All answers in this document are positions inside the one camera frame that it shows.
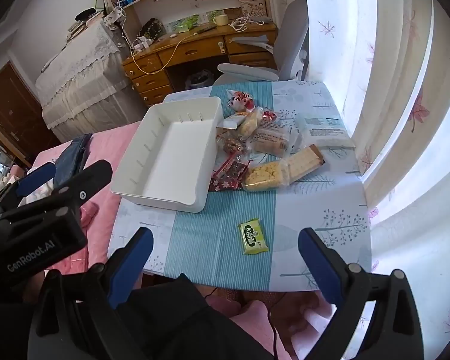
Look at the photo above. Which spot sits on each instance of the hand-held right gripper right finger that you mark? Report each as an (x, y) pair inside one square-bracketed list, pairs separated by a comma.
[(318, 266)]

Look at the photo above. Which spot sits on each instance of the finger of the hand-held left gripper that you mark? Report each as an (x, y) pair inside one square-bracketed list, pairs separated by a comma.
[(33, 182), (90, 180)]

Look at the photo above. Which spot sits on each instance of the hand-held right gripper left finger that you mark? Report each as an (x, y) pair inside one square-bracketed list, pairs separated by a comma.
[(131, 266)]

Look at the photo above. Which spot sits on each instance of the green snack packet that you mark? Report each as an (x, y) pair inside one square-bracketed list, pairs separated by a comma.
[(253, 237)]

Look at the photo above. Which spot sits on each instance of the white plastic storage bin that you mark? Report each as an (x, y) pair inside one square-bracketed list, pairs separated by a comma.
[(172, 150)]

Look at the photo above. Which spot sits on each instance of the yellow crumb cake packet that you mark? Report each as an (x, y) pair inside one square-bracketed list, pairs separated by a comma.
[(264, 175)]

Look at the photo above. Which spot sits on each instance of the brown biscuit packet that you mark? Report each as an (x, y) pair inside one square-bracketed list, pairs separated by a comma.
[(303, 161)]

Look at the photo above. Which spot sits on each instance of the dark red floral snack packet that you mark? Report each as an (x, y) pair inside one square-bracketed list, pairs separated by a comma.
[(228, 176)]

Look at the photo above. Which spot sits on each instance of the clear blue label packet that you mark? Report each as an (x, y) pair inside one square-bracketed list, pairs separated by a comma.
[(326, 131)]

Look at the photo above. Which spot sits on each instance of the clear wafer packet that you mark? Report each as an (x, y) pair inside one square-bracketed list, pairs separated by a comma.
[(272, 138)]

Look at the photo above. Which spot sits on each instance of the red-edged nut snack packet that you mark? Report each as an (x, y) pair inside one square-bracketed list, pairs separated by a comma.
[(232, 145)]

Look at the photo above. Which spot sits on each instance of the white yellow bar packet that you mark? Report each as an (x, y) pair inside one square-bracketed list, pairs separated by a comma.
[(230, 122)]

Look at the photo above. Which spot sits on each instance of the bread roll packet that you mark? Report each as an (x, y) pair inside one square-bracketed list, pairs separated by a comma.
[(249, 123)]

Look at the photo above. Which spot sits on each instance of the red candy packet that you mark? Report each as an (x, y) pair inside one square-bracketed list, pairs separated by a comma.
[(269, 114)]

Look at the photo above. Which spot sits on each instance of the red white snack packet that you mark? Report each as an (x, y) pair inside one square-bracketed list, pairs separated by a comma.
[(240, 101)]

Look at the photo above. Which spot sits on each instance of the blue jeans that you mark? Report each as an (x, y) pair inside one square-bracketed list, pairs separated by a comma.
[(73, 153)]

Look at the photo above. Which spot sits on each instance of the pink towel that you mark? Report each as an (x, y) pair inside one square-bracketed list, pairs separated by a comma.
[(88, 213)]

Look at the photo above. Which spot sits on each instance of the pink bed blanket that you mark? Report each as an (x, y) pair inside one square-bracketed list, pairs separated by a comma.
[(105, 142)]

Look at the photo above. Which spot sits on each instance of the brown wooden door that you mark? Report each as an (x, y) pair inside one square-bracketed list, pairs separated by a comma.
[(11, 112)]

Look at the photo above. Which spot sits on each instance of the cream lace furniture cover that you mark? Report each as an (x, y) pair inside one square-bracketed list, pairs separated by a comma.
[(82, 78)]

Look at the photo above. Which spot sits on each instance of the white power strip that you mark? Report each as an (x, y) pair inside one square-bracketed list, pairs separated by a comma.
[(140, 45)]

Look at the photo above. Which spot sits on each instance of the trash bin with bag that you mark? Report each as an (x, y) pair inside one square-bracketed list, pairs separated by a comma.
[(198, 80)]

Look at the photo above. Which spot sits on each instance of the stack of books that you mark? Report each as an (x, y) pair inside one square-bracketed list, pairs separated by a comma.
[(80, 27)]

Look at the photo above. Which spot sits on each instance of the dark patterned pouch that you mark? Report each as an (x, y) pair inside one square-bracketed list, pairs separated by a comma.
[(152, 29)]

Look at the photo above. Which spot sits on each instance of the black flat object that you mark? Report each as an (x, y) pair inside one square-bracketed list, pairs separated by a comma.
[(84, 14)]

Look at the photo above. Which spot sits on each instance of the wooden desk with drawers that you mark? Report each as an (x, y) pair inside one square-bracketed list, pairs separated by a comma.
[(195, 50)]

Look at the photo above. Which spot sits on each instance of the hanging fabric bag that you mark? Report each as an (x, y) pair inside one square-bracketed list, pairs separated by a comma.
[(114, 15)]

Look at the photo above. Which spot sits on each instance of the green picture cards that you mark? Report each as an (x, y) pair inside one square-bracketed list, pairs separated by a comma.
[(183, 24)]

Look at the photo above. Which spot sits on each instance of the black remote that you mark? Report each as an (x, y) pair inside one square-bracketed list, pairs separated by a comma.
[(202, 30)]

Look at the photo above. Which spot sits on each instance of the white leaf print curtain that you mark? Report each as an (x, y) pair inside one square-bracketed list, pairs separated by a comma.
[(397, 82)]

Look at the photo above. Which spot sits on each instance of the cream mug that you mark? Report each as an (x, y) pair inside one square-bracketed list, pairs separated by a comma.
[(220, 20)]

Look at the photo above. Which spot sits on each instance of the grey office chair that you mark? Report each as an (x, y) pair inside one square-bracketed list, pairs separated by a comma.
[(290, 45)]

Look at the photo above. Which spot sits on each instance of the printed cardboard box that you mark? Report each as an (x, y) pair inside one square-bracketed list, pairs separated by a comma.
[(253, 9)]

